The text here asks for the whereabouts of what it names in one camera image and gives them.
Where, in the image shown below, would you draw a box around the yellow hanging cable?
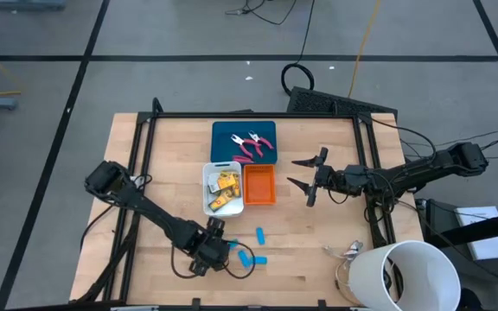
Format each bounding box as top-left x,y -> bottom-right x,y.
347,0 -> 382,98

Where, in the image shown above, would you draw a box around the blue plastic bin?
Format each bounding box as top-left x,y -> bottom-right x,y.
209,120 -> 278,166

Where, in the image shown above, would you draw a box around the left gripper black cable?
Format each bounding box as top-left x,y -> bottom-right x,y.
169,239 -> 257,280

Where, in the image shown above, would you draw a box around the clear plastic wrapper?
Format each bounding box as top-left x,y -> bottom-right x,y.
334,258 -> 354,303
322,239 -> 365,263

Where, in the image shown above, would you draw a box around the yellow green snack bag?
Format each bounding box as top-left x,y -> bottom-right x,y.
216,171 -> 239,191

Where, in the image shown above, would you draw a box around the black mesh case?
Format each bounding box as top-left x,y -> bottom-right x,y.
286,86 -> 399,118

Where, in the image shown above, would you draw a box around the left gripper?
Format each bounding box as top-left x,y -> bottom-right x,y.
182,217 -> 233,277

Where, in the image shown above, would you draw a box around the black equipment stand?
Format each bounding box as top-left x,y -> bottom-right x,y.
417,198 -> 498,311

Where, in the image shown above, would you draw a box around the black table frame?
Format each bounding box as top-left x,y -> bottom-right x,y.
75,97 -> 399,311

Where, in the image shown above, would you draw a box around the white cylindrical bucket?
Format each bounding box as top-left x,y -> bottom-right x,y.
347,239 -> 463,311

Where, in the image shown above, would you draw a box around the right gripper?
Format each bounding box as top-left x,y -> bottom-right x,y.
286,146 -> 350,208

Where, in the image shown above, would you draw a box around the black coiled cable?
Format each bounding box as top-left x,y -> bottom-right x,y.
280,0 -> 317,97

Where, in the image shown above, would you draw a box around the black floor cable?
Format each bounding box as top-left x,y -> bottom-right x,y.
225,0 -> 297,26

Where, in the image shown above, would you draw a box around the white paper booklet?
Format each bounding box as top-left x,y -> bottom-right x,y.
454,206 -> 498,261

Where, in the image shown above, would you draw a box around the white plastic bin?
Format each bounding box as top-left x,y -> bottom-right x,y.
201,161 -> 246,218

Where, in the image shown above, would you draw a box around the orange slotted basket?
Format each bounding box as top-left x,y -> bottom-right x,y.
242,163 -> 278,206

